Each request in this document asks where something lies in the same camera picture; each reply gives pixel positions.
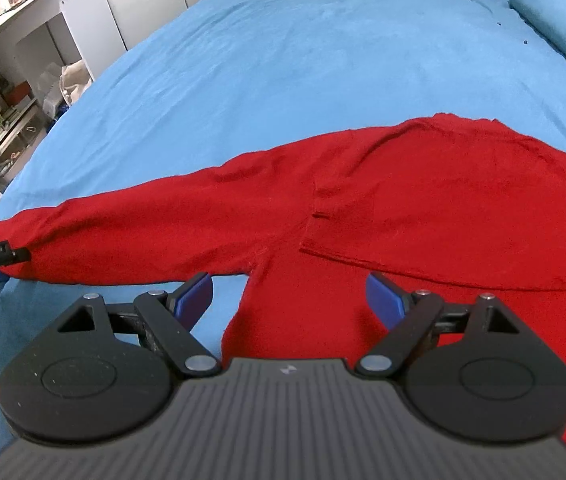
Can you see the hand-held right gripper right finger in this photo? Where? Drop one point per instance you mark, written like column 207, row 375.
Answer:
column 382, row 300

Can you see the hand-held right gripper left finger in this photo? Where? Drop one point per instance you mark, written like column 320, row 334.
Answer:
column 196, row 299

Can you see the red sweater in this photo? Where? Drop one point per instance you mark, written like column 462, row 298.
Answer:
column 413, row 200

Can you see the red box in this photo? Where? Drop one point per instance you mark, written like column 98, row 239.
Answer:
column 15, row 92

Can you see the white plastic bag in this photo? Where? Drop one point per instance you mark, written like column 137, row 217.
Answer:
column 76, row 81

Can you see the white shelf unit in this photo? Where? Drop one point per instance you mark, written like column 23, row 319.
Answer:
column 13, row 60

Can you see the blue bed sheet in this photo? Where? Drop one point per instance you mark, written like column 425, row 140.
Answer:
column 263, row 75

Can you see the white wardrobe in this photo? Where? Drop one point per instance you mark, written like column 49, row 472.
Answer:
column 148, row 0

